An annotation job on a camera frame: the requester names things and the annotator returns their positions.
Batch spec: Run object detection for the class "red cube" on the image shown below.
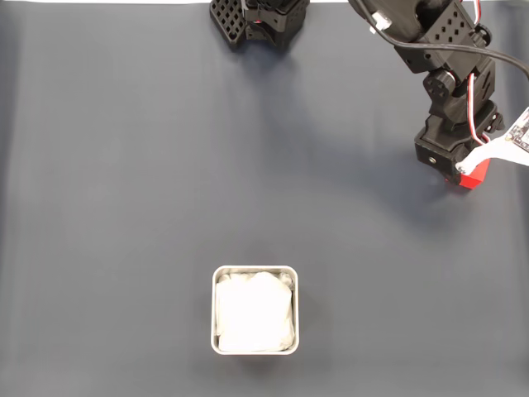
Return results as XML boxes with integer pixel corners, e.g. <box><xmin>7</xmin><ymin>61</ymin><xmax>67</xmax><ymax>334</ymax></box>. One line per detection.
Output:
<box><xmin>445</xmin><ymin>158</ymin><xmax>492</xmax><ymax>192</ymax></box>

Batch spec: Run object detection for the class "square metal box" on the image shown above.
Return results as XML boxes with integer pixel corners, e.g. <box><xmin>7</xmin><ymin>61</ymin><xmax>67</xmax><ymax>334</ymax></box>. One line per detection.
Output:
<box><xmin>209</xmin><ymin>265</ymin><xmax>301</xmax><ymax>356</ymax></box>

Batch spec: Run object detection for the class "white crumpled cloth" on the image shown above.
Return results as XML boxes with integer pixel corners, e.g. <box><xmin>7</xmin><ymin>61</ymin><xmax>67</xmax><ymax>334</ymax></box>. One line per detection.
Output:
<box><xmin>214</xmin><ymin>270</ymin><xmax>297</xmax><ymax>352</ymax></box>

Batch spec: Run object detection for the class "dark grey table mat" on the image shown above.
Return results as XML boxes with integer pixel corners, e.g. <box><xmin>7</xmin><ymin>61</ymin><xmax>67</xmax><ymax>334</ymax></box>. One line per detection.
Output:
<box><xmin>0</xmin><ymin>2</ymin><xmax>529</xmax><ymax>397</ymax></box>

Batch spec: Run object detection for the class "red white black servo wire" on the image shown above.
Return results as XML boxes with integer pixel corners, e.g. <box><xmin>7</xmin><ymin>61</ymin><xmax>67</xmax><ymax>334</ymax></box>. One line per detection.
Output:
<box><xmin>465</xmin><ymin>72</ymin><xmax>492</xmax><ymax>146</ymax></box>
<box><xmin>469</xmin><ymin>0</ymin><xmax>487</xmax><ymax>28</ymax></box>

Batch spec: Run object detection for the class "camera board on white mount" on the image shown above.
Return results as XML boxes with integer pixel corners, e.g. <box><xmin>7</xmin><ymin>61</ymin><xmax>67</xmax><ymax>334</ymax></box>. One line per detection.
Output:
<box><xmin>455</xmin><ymin>106</ymin><xmax>529</xmax><ymax>175</ymax></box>

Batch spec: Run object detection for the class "black camera cable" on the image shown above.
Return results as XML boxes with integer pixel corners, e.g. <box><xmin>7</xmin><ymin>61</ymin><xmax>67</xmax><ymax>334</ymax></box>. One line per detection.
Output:
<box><xmin>349</xmin><ymin>0</ymin><xmax>529</xmax><ymax>80</ymax></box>

